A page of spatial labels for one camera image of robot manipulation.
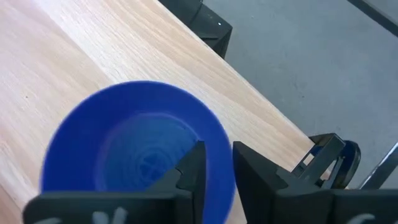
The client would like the black aluminium rig frame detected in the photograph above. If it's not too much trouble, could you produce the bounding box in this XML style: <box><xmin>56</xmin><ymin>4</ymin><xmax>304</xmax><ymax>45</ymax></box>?
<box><xmin>359</xmin><ymin>142</ymin><xmax>398</xmax><ymax>190</ymax></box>

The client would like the black box device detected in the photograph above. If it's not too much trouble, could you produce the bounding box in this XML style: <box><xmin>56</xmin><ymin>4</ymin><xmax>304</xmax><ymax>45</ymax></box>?
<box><xmin>157</xmin><ymin>0</ymin><xmax>233</xmax><ymax>59</ymax></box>

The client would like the wooden shelf with black frame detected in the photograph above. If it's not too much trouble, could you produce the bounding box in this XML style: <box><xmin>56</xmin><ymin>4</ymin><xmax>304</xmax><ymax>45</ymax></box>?
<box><xmin>0</xmin><ymin>0</ymin><xmax>346</xmax><ymax>224</ymax></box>

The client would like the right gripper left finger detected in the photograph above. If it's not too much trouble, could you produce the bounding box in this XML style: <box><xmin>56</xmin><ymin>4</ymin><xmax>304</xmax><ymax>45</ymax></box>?
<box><xmin>22</xmin><ymin>140</ymin><xmax>208</xmax><ymax>224</ymax></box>

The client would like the blue mini bowl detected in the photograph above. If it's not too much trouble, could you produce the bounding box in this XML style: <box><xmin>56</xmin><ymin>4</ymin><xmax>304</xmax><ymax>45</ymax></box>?
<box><xmin>39</xmin><ymin>80</ymin><xmax>236</xmax><ymax>224</ymax></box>

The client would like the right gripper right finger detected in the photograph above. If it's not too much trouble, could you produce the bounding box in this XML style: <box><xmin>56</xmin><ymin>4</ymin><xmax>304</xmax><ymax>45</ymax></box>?
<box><xmin>232</xmin><ymin>141</ymin><xmax>398</xmax><ymax>224</ymax></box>

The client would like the black arched clamp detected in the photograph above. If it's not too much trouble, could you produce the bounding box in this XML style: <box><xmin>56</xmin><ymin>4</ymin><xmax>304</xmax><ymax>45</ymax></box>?
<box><xmin>337</xmin><ymin>139</ymin><xmax>362</xmax><ymax>189</ymax></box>

